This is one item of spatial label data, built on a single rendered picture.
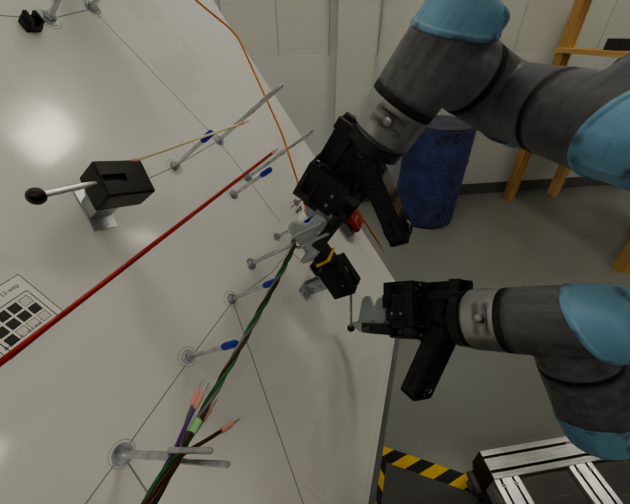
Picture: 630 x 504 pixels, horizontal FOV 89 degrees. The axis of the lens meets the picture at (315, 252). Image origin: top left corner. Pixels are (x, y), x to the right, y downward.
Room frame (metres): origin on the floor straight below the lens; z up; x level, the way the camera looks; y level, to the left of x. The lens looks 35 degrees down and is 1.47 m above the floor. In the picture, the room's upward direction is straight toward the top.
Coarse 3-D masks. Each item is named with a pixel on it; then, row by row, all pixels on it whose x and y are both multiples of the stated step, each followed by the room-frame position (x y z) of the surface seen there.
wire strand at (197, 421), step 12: (288, 252) 0.32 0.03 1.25; (276, 276) 0.28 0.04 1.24; (264, 300) 0.24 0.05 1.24; (252, 324) 0.22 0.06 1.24; (240, 348) 0.19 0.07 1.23; (228, 372) 0.17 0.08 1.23; (216, 384) 0.15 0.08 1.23; (204, 408) 0.13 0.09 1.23; (192, 420) 0.13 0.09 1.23; (192, 432) 0.12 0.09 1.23
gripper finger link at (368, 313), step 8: (368, 296) 0.39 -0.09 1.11; (368, 304) 0.38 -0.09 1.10; (360, 312) 0.38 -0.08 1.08; (368, 312) 0.37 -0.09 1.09; (376, 312) 0.36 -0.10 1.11; (384, 312) 0.35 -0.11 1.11; (360, 320) 0.37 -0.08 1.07; (368, 320) 0.36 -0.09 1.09; (376, 320) 0.35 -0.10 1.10; (384, 320) 0.34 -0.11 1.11; (360, 328) 0.35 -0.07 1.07
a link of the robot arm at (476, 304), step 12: (492, 288) 0.29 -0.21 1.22; (468, 300) 0.28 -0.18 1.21; (480, 300) 0.27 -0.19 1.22; (492, 300) 0.26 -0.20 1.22; (468, 312) 0.26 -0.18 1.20; (480, 312) 0.26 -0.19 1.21; (492, 312) 0.30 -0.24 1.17; (468, 324) 0.25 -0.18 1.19; (480, 324) 0.25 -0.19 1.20; (492, 324) 0.24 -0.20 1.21; (468, 336) 0.25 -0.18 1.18; (480, 336) 0.24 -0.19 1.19; (492, 336) 0.23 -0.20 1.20; (480, 348) 0.24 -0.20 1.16; (492, 348) 0.23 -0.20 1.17
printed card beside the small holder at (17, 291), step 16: (0, 288) 0.19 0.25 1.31; (16, 288) 0.19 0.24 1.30; (32, 288) 0.20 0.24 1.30; (0, 304) 0.18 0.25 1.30; (16, 304) 0.18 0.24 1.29; (32, 304) 0.19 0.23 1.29; (48, 304) 0.20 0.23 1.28; (0, 320) 0.17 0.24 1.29; (16, 320) 0.18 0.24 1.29; (32, 320) 0.18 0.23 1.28; (48, 320) 0.19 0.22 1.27; (0, 336) 0.16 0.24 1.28; (16, 336) 0.17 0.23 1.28; (0, 352) 0.15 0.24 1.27
